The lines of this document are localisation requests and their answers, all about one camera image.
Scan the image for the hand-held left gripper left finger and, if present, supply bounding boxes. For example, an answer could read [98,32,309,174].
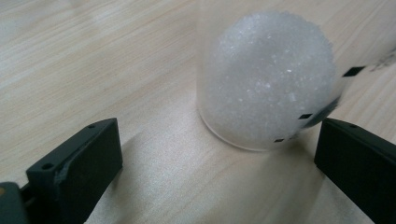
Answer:
[20,117,123,224]

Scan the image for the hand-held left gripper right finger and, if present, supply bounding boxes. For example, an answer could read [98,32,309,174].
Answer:
[313,117,396,224]

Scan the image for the clear plastic measuring cup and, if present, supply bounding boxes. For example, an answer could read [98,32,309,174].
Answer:
[195,0,396,153]

